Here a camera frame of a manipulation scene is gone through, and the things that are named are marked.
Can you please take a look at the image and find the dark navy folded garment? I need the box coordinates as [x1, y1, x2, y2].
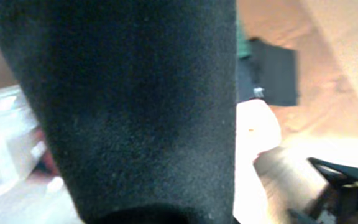
[236, 57, 257, 103]

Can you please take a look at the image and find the black folded garment with tag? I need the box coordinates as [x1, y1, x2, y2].
[249, 38, 298, 106]

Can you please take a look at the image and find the clear plastic storage bin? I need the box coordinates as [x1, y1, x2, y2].
[0, 85, 81, 224]

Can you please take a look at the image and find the green folded garment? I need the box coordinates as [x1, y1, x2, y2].
[236, 19, 251, 58]

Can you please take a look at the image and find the large black garment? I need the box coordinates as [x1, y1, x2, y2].
[0, 0, 236, 224]

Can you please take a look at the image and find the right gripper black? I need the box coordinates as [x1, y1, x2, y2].
[288, 157, 358, 224]

